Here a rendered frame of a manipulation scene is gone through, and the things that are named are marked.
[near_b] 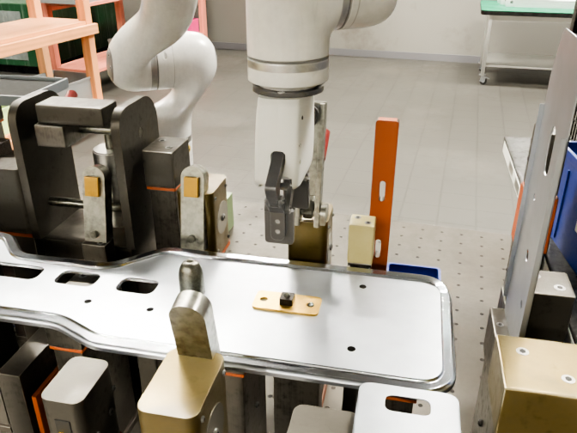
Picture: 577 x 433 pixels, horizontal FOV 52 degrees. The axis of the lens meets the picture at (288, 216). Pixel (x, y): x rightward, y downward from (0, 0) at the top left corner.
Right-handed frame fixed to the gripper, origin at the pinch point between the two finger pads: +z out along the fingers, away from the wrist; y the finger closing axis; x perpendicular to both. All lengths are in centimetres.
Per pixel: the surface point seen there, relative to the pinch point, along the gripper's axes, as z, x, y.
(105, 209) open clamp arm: 7.9, -31.0, -12.5
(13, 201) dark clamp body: 10, -49, -16
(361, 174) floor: 111, -15, -290
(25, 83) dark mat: -4, -58, -37
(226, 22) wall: 77, -225, -674
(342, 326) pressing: 12.3, 7.2, 3.1
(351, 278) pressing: 12.3, 7.0, -7.7
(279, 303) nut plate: 11.9, -1.0, 0.7
